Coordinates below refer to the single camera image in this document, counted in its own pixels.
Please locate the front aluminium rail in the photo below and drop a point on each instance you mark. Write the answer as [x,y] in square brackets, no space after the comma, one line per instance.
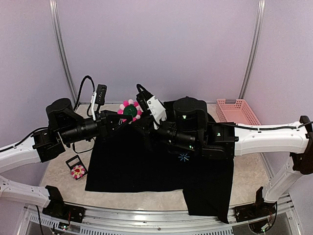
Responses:
[105,221]

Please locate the pink plastic basket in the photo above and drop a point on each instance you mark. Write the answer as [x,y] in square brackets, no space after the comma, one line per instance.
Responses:
[235,110]

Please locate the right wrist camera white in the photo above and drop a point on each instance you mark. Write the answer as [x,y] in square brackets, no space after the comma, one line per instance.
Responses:
[150,104]

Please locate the right aluminium frame post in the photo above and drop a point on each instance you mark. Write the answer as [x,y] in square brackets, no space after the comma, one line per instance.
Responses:
[253,48]

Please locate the black t-shirt blue logo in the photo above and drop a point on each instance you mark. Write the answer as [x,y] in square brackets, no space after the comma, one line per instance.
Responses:
[122,164]

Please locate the aluminium frame post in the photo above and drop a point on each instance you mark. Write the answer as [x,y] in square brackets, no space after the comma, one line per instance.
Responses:
[61,49]
[253,48]

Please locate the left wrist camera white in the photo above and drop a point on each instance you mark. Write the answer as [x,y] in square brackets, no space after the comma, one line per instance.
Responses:
[97,99]

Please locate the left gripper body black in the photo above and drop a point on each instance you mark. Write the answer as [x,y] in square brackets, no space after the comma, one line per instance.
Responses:
[103,126]

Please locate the left aluminium frame post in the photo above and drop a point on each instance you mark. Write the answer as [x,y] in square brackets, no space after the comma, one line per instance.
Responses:
[61,49]

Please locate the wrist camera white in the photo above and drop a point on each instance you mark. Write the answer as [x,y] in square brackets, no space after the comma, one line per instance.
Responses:
[150,104]
[97,99]

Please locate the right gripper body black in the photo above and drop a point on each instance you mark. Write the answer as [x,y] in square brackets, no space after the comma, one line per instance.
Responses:
[151,143]

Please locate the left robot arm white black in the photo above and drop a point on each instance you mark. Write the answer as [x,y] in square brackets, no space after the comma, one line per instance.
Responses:
[44,144]

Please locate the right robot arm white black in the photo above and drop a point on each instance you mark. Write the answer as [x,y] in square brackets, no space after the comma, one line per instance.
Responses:
[184,128]

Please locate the flower brooch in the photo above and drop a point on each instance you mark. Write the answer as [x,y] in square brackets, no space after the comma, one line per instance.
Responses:
[130,108]
[78,171]

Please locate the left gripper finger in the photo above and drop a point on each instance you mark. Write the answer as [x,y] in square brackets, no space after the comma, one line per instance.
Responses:
[114,116]
[115,128]

